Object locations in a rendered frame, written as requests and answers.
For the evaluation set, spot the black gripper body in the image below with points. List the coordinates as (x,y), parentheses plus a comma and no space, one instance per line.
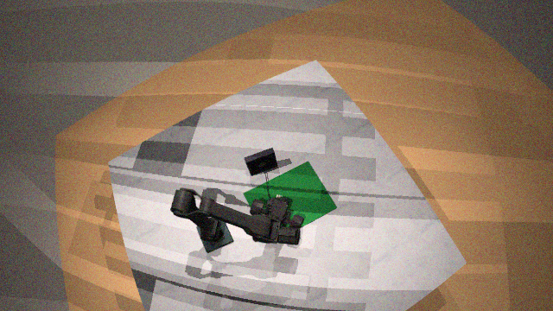
(256,208)

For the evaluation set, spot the green circuit board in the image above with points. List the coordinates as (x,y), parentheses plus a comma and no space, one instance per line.
(305,193)

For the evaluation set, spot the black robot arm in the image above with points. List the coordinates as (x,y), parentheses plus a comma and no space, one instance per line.
(259,226)

